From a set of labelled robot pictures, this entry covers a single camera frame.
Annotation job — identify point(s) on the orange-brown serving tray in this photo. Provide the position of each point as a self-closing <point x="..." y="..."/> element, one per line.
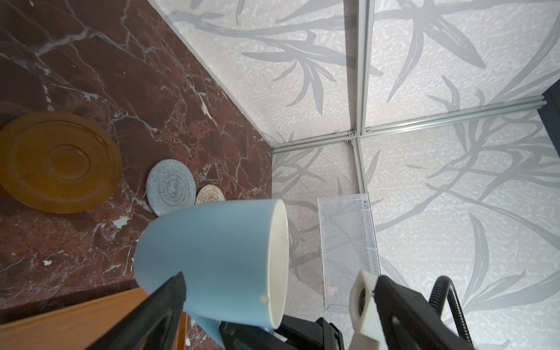
<point x="73" y="327"/>

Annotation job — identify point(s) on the dark wooden round coaster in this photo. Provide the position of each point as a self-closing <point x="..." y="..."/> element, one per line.
<point x="58" y="162"/>

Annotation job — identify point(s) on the light blue mug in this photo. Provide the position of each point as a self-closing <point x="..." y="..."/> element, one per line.
<point x="234" y="256"/>

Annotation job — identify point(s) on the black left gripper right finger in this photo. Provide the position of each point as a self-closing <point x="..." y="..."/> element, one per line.
<point x="409" y="322"/>

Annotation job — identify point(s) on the grey-blue woven coaster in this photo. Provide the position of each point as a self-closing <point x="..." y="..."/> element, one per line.
<point x="170" y="186"/>

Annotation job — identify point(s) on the white wire mesh basket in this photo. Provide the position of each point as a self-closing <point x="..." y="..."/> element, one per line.
<point x="348" y="245"/>

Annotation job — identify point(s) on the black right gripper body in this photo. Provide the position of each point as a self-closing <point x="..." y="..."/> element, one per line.
<point x="293" y="333"/>

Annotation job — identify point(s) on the multicolour woven coaster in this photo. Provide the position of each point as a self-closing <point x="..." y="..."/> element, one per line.
<point x="209" y="194"/>

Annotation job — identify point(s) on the aluminium cage frame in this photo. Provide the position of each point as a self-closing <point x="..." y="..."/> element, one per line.
<point x="365" y="17"/>

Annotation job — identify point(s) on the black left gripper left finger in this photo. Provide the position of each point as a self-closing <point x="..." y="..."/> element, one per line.
<point x="152" y="324"/>

